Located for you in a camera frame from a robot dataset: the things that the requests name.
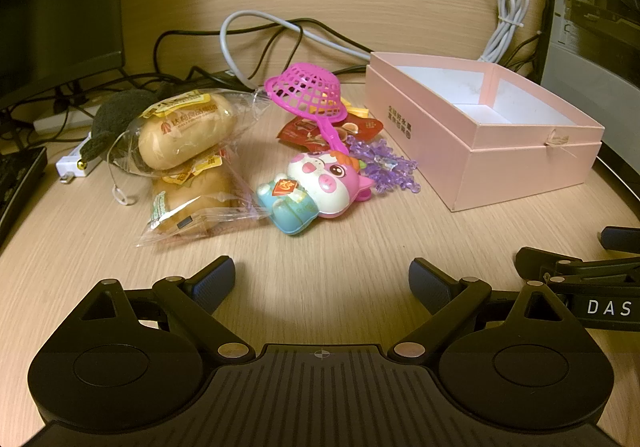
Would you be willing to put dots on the white plug adapter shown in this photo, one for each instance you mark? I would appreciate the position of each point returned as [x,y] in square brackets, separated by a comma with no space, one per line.
[75,162]

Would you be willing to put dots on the pink cardboard box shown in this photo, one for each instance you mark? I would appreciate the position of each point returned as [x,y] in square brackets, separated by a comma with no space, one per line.
[500,167]

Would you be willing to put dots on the yellow toy block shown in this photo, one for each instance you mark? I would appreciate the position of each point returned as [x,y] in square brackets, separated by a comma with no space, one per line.
[356,112]

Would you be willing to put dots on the white power strip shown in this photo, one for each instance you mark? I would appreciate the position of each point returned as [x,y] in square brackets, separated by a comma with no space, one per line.
[60,118]

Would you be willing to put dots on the dark plush toy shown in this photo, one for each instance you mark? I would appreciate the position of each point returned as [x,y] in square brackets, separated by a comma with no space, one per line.
[116,109]

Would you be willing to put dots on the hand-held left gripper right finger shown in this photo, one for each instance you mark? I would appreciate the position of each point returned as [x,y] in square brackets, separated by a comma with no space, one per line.
[425,277]

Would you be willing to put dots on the black power adapter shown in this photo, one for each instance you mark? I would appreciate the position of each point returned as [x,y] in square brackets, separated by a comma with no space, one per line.
[220,77]

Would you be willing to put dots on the pink toy strainer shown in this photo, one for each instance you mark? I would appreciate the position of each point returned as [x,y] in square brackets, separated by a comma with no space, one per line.
[305,82]

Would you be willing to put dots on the purple plastic snowflake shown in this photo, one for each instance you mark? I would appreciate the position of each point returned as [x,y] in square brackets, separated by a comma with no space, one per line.
[387,173]

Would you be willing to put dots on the bread bun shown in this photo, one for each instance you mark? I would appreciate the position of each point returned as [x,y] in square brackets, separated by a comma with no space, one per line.
[185,132]
[195,197]

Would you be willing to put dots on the pink and white pig toy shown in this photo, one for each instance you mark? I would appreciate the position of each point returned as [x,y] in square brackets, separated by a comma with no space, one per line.
[330,182]

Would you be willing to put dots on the computer case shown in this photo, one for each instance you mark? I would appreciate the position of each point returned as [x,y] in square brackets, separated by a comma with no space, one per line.
[590,27]

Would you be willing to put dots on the black monitor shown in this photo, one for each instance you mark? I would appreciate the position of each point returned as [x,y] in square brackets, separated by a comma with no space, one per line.
[50,2]

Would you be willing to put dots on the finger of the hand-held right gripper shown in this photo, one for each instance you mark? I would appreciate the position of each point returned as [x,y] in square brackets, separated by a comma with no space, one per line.
[545,267]
[622,239]

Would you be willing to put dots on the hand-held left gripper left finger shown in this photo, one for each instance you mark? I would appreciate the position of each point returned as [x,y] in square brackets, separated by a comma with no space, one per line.
[220,273]

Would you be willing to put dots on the black keyboard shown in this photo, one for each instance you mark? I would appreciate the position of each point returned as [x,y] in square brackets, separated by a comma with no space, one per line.
[17,187]

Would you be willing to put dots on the red snack packet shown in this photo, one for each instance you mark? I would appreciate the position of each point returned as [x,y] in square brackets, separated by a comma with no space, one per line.
[369,127]

